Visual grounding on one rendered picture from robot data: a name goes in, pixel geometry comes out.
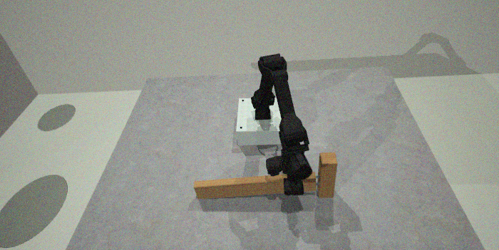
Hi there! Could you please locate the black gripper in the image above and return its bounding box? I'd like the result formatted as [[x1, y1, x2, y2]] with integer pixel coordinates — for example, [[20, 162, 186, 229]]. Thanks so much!
[[283, 158, 304, 195]]

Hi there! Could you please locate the wooden post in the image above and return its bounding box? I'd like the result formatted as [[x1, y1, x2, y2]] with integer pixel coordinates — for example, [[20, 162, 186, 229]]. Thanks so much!
[[317, 152, 338, 198]]

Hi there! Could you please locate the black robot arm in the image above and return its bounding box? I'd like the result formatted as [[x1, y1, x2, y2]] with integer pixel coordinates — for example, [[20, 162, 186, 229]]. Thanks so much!
[[251, 53, 312, 180]]

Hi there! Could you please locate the wooden side rail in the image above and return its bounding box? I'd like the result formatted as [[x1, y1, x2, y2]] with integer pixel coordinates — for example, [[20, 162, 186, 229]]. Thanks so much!
[[194, 172, 319, 199]]

